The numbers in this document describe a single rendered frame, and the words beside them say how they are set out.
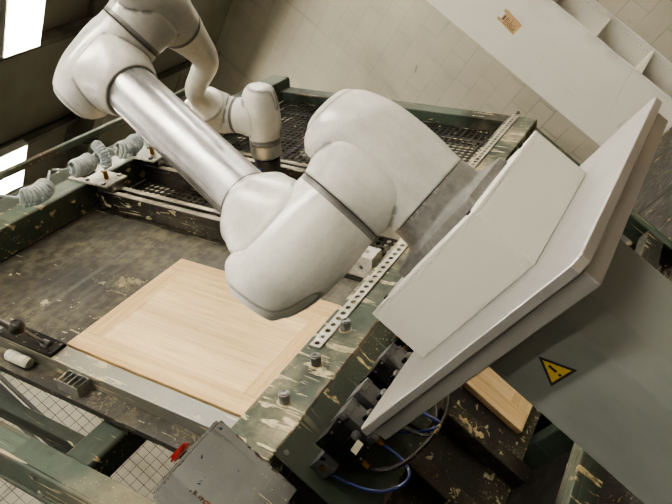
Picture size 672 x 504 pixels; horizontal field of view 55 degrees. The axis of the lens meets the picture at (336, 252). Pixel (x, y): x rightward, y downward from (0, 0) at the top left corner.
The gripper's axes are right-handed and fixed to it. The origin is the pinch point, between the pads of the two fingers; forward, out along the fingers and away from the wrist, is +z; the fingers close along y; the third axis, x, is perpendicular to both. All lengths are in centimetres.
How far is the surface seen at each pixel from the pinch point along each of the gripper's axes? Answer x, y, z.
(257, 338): 44, -24, 7
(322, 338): 41, -41, 3
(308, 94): -113, 57, 4
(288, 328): 37.4, -28.8, 6.8
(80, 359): 71, 8, 4
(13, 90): -198, 417, 68
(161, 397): 72, -18, 4
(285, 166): -35.2, 19.0, 1.3
